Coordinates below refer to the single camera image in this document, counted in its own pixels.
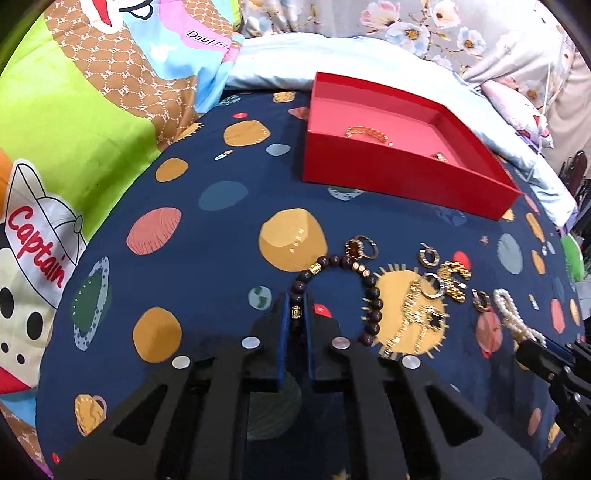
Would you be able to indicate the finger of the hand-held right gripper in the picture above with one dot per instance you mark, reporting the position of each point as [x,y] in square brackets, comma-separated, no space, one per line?
[545,362]
[575,397]

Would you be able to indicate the pink plush pillow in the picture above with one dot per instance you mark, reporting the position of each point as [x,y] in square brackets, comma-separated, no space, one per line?
[512,104]

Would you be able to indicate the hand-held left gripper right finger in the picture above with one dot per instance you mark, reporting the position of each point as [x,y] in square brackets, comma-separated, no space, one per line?
[310,355]

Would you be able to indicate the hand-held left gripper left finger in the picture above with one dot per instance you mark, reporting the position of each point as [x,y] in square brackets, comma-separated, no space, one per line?
[281,344]

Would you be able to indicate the silver hoop earring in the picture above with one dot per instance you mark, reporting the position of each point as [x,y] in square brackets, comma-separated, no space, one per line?
[425,257]

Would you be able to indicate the gold link watch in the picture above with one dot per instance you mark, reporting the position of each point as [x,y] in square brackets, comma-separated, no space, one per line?
[411,314]

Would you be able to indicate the small gold hoop earring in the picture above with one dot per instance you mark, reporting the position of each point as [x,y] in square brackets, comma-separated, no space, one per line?
[482,302]

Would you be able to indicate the navy planet-print bedsheet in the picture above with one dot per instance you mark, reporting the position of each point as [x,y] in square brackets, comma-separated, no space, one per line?
[207,258]

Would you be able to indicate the light blue pillow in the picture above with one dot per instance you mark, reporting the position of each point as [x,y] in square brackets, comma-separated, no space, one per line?
[415,69]

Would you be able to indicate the colourful cartoon monkey blanket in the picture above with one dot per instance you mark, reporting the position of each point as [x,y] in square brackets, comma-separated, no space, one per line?
[69,115]

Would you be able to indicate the grey floral cloth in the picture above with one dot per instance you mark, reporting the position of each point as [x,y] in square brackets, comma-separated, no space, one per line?
[498,50]

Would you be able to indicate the black stone gold earring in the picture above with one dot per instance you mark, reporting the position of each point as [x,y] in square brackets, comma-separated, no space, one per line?
[435,321]

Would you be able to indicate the red cardboard box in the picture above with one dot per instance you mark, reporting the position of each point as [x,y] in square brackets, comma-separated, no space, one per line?
[369,161]

